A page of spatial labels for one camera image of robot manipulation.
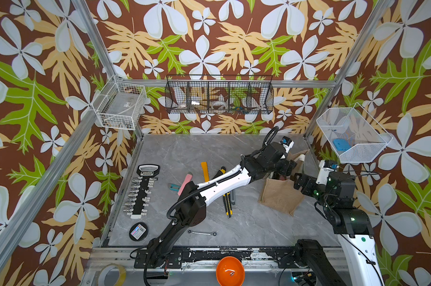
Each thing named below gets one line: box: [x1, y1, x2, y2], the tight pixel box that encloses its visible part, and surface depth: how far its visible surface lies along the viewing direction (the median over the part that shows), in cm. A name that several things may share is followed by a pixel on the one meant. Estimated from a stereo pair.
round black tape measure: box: [128, 221, 149, 242], surface depth 82 cm
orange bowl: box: [216, 255, 245, 286], surface depth 70 cm
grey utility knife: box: [230, 188, 236, 205], surface depth 93 cm
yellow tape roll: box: [97, 262, 127, 286], surface depth 70 cm
